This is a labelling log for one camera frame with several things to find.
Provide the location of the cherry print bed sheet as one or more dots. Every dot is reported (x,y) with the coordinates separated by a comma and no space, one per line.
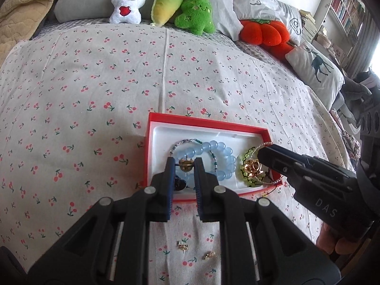
(75,103)

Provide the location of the yellow green carrot plush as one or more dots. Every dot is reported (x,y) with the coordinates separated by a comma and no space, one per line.
(163,10)

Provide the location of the white bookshelf with books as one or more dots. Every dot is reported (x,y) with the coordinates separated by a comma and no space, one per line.
(336,24)

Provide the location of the small gold stud earring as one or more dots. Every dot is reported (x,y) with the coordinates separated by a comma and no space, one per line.
(209,255)

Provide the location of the white face print pillow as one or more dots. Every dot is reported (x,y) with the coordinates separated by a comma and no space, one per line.
(273,10)

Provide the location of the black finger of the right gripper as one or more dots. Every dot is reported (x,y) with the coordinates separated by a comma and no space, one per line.
(291,164)

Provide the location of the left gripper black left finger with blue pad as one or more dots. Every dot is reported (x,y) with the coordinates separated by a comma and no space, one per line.
(109,243)

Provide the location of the green tree plush toy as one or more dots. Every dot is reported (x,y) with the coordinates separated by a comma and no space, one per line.
(196,17)

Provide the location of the beige quilted blanket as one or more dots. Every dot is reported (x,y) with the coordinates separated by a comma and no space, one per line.
(20,20)

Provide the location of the white deer print pillow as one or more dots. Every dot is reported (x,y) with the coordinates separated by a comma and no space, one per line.
(317,71)

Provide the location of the red tomato plush cushion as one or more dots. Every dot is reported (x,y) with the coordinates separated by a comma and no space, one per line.
(272,36)

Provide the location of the red OnePlus box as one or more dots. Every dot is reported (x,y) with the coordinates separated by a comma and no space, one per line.
(223,146)

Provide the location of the black hair claw clip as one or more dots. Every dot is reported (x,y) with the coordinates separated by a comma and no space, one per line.
(179,184)

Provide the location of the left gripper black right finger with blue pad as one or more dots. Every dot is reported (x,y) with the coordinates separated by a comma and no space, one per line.
(259,243)

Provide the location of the person's right hand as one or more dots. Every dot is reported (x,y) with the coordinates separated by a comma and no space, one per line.
(329,243)

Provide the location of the white bunny plush toy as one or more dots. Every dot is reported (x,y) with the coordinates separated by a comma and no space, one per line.
(126,11)

